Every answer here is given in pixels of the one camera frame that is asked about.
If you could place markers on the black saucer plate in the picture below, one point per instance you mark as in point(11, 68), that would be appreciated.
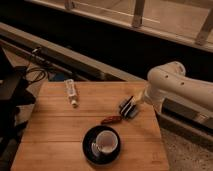
point(90, 137)

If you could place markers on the clear plastic bottle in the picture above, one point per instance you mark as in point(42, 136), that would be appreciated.
point(71, 92)

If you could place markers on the small red-brown object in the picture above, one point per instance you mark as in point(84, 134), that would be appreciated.
point(111, 120)

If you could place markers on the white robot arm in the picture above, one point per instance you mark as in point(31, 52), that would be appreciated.
point(170, 80)

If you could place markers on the white ceramic cup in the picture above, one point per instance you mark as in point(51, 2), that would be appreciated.
point(105, 143)

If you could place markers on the black equipment stand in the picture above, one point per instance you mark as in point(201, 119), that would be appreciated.
point(13, 92)

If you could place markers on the black striped rectangular case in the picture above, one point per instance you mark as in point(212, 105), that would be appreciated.
point(127, 109)

